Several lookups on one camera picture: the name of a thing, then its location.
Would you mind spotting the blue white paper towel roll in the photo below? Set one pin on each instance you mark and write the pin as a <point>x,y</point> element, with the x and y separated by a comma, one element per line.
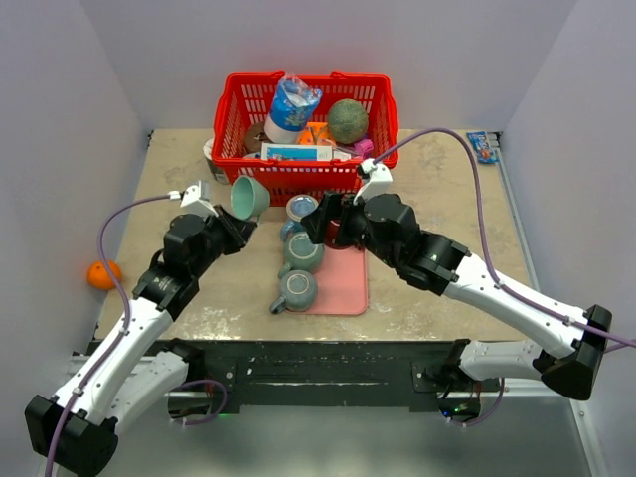
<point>293,104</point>

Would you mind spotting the red plastic shopping basket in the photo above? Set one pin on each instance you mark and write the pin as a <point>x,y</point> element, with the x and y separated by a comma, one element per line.
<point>246,99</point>

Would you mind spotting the green netted melon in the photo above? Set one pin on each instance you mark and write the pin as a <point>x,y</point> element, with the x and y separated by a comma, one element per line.
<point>347,121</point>

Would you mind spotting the grey blue mug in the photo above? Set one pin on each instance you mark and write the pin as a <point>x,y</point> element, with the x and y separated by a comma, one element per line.
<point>298,291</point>

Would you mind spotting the dark red mug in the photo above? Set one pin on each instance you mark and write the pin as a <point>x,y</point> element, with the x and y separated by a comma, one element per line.
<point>340,235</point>

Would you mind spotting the orange package in basket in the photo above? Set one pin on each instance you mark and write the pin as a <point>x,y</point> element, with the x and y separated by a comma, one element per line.
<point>315,133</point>

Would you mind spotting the orange fruit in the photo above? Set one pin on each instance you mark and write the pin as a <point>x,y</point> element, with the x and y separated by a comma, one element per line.
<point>98,277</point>

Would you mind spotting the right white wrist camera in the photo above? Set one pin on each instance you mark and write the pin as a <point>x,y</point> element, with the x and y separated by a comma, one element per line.
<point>376,178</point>

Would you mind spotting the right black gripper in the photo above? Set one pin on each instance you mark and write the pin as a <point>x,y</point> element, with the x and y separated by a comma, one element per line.
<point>328,209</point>

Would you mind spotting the blue snack packet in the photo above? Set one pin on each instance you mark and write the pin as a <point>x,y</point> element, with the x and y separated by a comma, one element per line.
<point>484,151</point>

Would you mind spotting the light blue tall mug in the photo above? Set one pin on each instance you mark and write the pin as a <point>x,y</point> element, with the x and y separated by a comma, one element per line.
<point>296,209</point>

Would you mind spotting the teal green mug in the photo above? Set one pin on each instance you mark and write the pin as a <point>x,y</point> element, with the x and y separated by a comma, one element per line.
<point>301,253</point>

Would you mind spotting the pink plastic tray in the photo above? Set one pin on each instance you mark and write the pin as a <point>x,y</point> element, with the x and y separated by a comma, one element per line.
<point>342,283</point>

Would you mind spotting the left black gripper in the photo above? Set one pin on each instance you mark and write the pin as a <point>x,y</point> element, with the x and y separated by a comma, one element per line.
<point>241,230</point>

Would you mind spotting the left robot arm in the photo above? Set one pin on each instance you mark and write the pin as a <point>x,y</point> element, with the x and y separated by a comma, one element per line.
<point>79,426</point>

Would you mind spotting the small green mug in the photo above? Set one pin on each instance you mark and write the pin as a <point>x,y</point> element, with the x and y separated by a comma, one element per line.
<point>249,199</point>

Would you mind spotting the white blue flat box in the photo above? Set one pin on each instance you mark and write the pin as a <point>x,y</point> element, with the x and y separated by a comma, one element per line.
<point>296,152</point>

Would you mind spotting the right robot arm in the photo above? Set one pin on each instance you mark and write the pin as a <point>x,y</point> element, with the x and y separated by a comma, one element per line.
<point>564,344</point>

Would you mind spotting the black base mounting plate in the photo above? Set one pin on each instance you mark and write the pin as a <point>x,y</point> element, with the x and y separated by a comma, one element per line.
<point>319,374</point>

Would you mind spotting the pink small box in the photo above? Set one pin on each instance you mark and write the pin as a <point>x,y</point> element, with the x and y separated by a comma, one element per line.
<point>364,148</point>

